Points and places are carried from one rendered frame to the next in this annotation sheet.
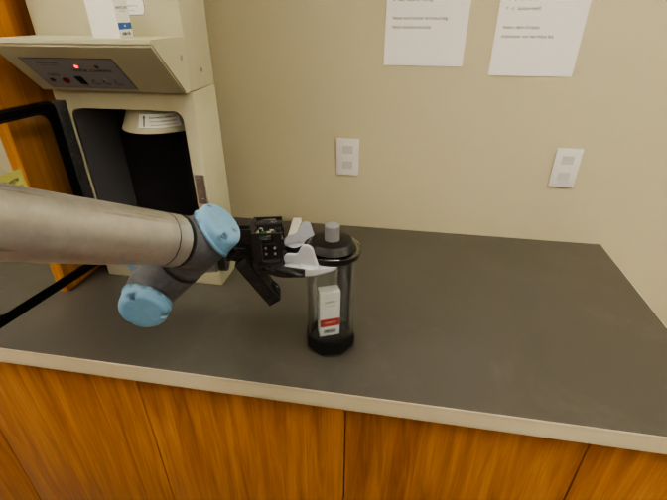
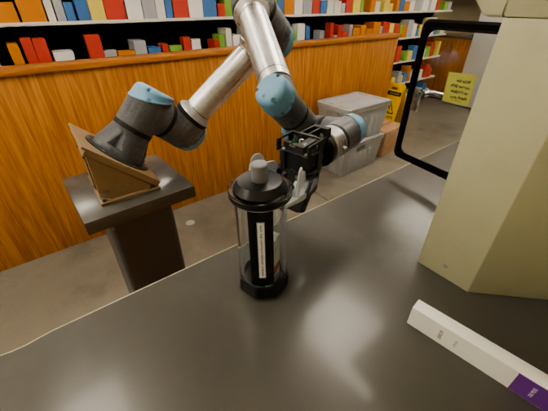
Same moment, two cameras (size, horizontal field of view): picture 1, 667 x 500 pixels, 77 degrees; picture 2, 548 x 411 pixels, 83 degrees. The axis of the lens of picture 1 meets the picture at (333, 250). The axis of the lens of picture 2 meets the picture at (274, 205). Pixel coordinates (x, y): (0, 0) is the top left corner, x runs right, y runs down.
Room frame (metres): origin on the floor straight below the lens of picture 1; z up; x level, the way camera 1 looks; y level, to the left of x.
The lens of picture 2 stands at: (1.01, -0.31, 1.43)
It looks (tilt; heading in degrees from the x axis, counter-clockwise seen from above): 34 degrees down; 133
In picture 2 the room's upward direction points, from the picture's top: straight up
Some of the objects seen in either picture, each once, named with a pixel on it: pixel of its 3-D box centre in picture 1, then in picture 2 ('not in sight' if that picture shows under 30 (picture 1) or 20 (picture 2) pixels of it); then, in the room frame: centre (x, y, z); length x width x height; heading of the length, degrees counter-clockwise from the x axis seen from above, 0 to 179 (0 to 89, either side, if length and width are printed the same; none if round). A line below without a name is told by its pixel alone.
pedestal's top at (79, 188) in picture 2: not in sight; (128, 187); (0.06, 0.01, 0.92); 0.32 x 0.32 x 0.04; 82
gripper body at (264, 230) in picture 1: (253, 246); (307, 155); (0.68, 0.15, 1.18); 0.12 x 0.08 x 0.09; 95
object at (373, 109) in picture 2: not in sight; (351, 117); (-0.44, 2.36, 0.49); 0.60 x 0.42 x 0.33; 80
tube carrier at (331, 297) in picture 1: (331, 293); (262, 236); (0.69, 0.00, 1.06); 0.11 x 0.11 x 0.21
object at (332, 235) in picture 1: (332, 240); (259, 180); (0.69, 0.00, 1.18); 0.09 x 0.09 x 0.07
